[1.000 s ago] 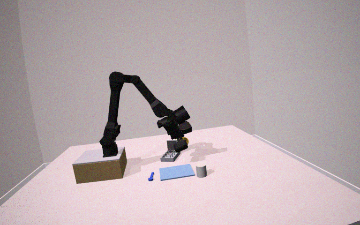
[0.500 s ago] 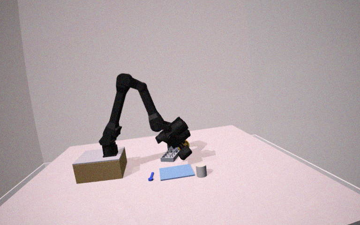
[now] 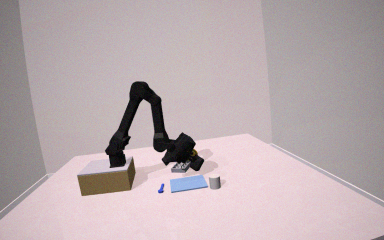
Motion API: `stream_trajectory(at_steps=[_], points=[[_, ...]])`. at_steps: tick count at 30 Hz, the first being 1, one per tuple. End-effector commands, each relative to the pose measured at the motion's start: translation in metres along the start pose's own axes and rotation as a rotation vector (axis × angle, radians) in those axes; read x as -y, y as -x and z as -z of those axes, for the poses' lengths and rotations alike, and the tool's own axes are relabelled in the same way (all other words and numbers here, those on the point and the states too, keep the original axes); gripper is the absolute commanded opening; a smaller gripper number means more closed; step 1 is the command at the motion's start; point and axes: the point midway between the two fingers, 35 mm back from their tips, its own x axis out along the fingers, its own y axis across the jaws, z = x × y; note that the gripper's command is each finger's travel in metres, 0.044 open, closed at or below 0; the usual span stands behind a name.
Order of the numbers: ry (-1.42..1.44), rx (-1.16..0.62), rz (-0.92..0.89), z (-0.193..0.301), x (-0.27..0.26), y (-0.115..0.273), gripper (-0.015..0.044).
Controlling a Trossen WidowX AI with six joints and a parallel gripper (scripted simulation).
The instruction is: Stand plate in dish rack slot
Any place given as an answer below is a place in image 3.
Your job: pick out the light blue mat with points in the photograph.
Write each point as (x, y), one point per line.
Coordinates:
(188, 183)

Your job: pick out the grey dish rack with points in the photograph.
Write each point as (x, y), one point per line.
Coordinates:
(181, 167)

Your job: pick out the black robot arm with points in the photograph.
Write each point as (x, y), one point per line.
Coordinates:
(140, 90)

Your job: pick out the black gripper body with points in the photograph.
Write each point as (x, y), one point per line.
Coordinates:
(196, 161)

